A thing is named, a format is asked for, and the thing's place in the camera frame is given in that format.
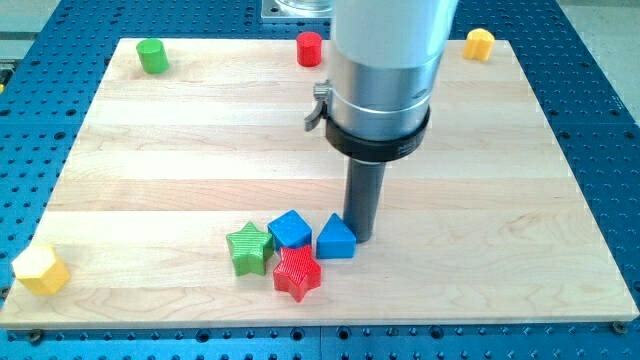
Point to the green cylinder block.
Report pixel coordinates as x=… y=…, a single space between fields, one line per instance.
x=152 y=56

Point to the blue triangle block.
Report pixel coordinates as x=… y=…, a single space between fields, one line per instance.
x=336 y=240

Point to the wooden board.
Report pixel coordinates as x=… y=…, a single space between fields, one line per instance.
x=484 y=223

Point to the yellow hexagon block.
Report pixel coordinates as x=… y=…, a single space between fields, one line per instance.
x=41 y=270

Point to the blue cube block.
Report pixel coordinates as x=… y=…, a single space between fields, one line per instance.
x=290 y=230

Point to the red star block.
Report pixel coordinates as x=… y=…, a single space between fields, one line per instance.
x=297 y=272

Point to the blue perforated table plate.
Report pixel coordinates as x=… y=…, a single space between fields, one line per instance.
x=576 y=57

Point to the red cylinder block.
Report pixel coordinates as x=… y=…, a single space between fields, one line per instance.
x=309 y=49

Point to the yellow heart block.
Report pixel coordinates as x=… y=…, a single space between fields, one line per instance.
x=478 y=45

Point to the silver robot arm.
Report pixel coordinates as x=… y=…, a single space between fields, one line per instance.
x=382 y=63

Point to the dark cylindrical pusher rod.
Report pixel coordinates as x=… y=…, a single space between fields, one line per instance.
x=363 y=187

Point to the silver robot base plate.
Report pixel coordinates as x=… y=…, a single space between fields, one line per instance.
x=285 y=11

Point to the green star block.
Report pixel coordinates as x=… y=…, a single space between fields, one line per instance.
x=250 y=249

